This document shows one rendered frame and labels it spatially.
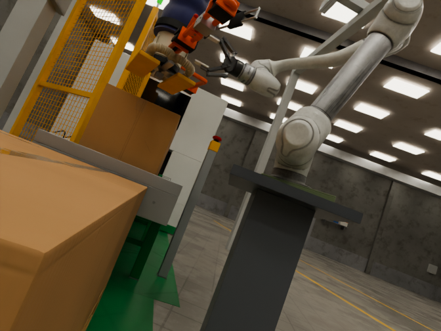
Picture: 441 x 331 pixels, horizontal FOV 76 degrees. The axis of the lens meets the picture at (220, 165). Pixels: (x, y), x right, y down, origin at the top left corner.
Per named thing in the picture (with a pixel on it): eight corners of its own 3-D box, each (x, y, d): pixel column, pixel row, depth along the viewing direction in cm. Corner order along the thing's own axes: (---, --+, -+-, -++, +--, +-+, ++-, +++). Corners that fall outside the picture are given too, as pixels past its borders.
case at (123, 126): (98, 163, 194) (122, 111, 200) (153, 184, 201) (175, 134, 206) (72, 155, 136) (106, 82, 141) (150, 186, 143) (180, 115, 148)
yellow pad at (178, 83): (157, 86, 161) (160, 79, 161) (172, 94, 166) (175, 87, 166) (176, 75, 131) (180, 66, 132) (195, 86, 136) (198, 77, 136)
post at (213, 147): (157, 272, 194) (210, 140, 207) (166, 276, 195) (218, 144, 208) (157, 276, 187) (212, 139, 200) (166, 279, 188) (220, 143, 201)
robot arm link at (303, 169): (306, 180, 133) (318, 137, 136) (308, 175, 116) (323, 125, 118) (273, 171, 138) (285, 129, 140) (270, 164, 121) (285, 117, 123)
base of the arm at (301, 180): (296, 192, 140) (300, 180, 141) (312, 190, 118) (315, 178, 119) (262, 180, 141) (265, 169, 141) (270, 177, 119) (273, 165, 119)
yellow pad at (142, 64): (125, 69, 152) (128, 60, 152) (142, 78, 157) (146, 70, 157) (138, 52, 122) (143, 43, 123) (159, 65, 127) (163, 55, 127)
